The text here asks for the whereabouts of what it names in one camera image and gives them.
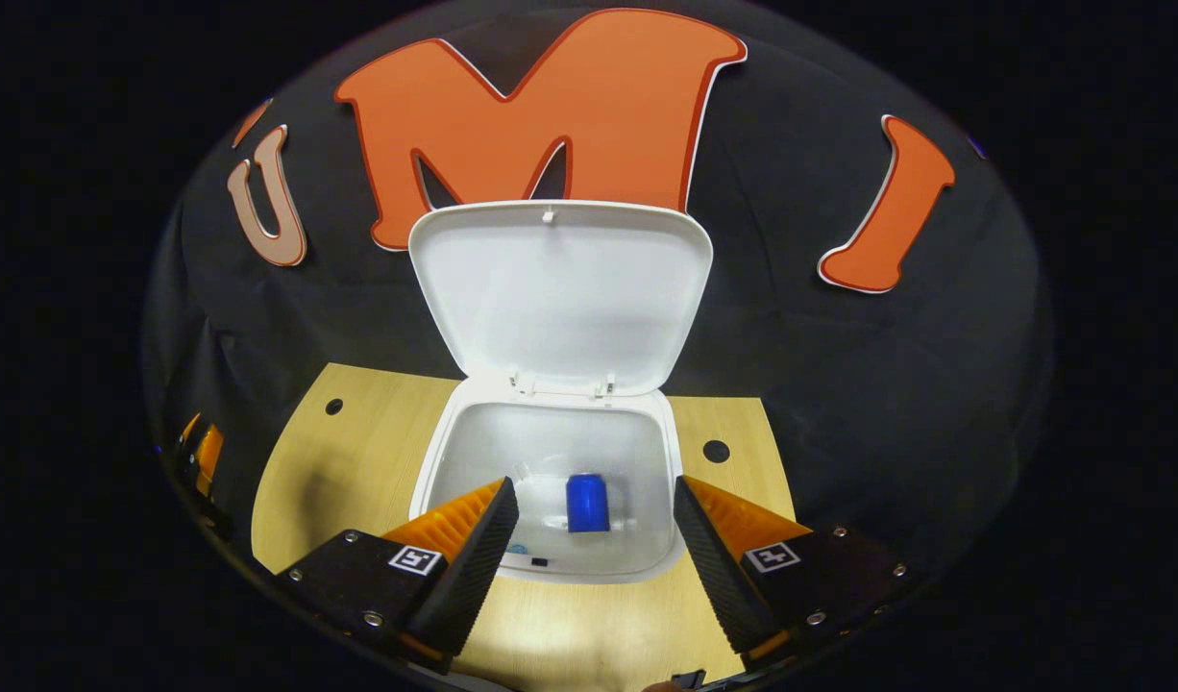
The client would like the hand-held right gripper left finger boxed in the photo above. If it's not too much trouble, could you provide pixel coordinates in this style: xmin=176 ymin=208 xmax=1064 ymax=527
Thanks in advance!
xmin=272 ymin=478 xmax=521 ymax=674

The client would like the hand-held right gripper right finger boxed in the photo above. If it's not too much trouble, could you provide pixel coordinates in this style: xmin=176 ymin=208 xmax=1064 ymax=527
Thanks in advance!
xmin=673 ymin=475 xmax=912 ymax=674

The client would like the blue pop can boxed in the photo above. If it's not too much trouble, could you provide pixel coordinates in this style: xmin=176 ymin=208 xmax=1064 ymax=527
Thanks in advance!
xmin=565 ymin=472 xmax=611 ymax=534

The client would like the white desktop garbage bin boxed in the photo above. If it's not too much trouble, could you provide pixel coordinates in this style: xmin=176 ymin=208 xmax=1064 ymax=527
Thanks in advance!
xmin=407 ymin=199 xmax=715 ymax=585

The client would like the wooden desktop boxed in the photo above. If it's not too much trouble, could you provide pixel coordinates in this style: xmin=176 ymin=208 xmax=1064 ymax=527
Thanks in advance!
xmin=251 ymin=362 xmax=798 ymax=692

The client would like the black backdrop cloth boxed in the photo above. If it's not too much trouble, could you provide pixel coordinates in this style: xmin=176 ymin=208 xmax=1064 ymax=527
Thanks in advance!
xmin=139 ymin=0 xmax=1053 ymax=597

